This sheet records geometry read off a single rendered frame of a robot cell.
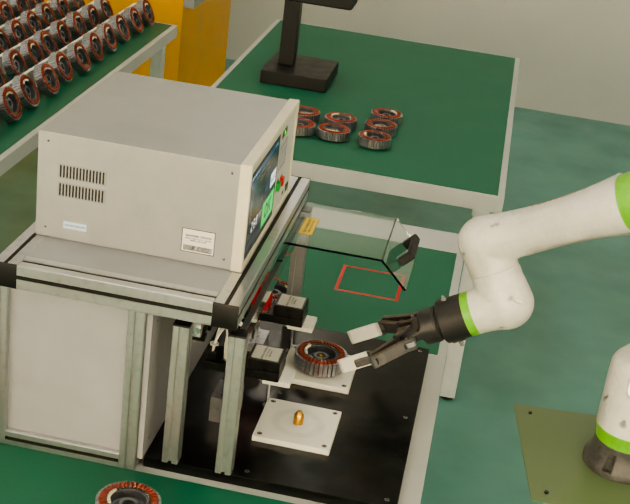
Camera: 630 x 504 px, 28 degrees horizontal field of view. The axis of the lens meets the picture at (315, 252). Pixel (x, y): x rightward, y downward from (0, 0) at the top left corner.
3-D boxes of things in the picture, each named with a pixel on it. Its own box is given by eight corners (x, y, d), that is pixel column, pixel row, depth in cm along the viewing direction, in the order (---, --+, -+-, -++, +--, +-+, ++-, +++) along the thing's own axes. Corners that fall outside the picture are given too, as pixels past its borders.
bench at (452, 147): (490, 214, 583) (520, 57, 553) (463, 409, 414) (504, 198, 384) (260, 173, 595) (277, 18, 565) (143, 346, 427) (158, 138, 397)
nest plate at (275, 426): (341, 416, 251) (341, 411, 250) (328, 455, 237) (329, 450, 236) (268, 402, 252) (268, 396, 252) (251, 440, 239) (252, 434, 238)
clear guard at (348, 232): (417, 247, 274) (422, 222, 272) (405, 291, 252) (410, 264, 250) (272, 221, 278) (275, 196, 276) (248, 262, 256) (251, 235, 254)
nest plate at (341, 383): (358, 361, 273) (359, 356, 272) (348, 394, 259) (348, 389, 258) (291, 348, 274) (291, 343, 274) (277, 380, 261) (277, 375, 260)
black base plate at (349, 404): (428, 357, 283) (429, 348, 282) (394, 518, 225) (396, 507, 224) (226, 318, 288) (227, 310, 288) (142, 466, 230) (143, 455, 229)
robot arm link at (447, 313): (459, 282, 258) (455, 300, 250) (478, 331, 262) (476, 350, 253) (431, 290, 260) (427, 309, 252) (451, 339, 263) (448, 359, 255)
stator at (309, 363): (349, 359, 271) (351, 343, 269) (341, 383, 260) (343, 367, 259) (298, 349, 272) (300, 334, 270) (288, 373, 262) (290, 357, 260)
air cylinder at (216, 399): (242, 407, 249) (245, 383, 247) (233, 426, 243) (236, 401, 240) (217, 402, 250) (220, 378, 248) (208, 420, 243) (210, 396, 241)
